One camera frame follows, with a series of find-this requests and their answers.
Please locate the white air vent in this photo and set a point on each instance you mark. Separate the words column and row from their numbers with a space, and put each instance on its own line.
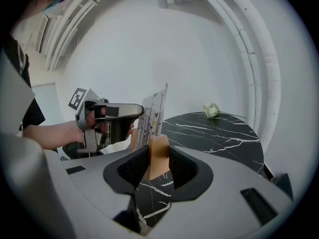
column 41, row 35

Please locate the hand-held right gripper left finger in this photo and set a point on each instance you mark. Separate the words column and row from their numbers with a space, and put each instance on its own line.
column 89, row 195

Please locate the white flower bouquet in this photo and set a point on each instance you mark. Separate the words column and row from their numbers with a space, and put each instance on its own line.
column 211, row 110

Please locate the round black marble table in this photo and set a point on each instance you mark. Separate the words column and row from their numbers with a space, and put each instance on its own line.
column 211, row 138

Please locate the person's head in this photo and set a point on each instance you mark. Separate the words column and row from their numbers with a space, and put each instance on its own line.
column 42, row 1

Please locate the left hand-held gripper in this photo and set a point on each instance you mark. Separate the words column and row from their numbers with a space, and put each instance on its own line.
column 78, row 99

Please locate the small brown object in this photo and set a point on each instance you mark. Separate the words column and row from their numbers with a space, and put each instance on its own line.
column 152, row 123

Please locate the person's left forearm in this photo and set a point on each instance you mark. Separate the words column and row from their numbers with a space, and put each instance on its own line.
column 57, row 136

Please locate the thick white insulated pipe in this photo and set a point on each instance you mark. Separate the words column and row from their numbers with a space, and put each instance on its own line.
column 271, row 78

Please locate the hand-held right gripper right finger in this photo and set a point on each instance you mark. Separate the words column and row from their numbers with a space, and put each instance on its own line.
column 224, row 198

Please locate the person's left hand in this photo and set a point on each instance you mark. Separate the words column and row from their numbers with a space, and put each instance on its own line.
column 91, row 120

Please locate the thin white wall pipe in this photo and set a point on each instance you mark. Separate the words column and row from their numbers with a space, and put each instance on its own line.
column 251, row 66

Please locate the white ceiling pipe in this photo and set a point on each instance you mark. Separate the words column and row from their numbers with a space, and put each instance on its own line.
column 63, row 42
column 53, row 51

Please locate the dark grey trash bin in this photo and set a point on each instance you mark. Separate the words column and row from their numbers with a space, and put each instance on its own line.
column 282, row 184

